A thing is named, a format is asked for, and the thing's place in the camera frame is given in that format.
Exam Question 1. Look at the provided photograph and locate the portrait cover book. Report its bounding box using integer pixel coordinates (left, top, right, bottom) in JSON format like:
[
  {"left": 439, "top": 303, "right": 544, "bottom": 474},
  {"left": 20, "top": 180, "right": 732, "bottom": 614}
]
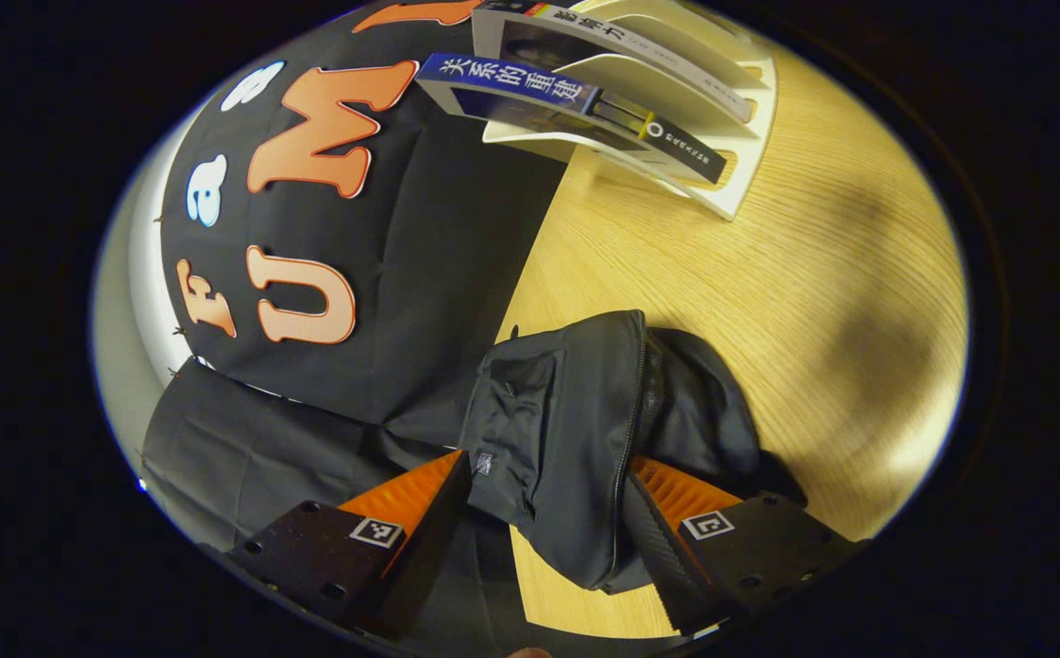
[{"left": 473, "top": 0, "right": 755, "bottom": 124}]

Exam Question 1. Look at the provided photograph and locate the white bookshelf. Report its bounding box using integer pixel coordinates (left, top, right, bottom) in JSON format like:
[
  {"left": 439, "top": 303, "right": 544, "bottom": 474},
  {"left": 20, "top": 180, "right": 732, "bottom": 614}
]
[{"left": 473, "top": 0, "right": 779, "bottom": 222}]

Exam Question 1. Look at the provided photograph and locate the black schoolbag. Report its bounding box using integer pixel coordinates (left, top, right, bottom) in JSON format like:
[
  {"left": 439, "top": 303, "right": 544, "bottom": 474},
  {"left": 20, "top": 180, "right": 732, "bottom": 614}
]
[{"left": 384, "top": 309, "right": 805, "bottom": 595}]

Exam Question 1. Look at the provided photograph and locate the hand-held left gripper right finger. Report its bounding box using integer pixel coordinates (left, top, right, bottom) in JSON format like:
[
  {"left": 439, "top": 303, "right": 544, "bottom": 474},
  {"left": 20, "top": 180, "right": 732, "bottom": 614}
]
[{"left": 621, "top": 455, "right": 869, "bottom": 636}]

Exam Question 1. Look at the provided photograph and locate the blue spine book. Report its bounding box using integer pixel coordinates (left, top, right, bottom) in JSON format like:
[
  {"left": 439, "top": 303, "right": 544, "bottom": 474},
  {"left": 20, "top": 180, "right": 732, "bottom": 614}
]
[{"left": 416, "top": 53, "right": 729, "bottom": 186}]

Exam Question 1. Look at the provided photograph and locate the black backdrop cloth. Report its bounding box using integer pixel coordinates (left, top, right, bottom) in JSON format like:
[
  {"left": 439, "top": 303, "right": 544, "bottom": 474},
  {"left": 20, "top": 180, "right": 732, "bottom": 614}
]
[{"left": 142, "top": 0, "right": 577, "bottom": 650}]

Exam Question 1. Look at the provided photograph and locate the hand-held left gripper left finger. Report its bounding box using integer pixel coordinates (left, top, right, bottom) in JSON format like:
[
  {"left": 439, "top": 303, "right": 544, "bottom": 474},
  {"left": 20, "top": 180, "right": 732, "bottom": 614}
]
[{"left": 224, "top": 450, "right": 473, "bottom": 641}]

